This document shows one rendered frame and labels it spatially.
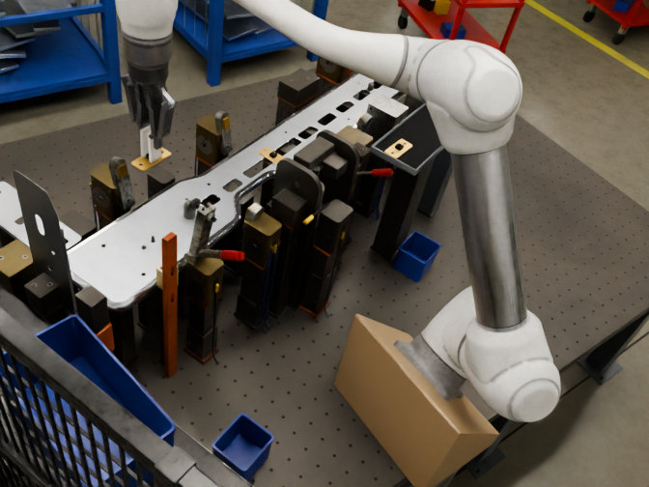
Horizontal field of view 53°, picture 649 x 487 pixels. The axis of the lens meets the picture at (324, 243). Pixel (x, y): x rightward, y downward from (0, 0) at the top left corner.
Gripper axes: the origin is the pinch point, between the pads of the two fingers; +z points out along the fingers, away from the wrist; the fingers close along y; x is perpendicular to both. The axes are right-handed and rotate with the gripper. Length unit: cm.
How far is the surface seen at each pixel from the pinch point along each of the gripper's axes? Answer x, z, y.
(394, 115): -76, 18, -20
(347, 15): -322, 128, 135
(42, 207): 26.9, 0.2, -0.3
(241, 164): -37.3, 29.0, 4.0
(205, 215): 1.9, 8.0, -17.2
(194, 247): 2.0, 19.3, -14.6
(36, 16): -94, 73, 171
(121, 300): 17.7, 29.2, -7.9
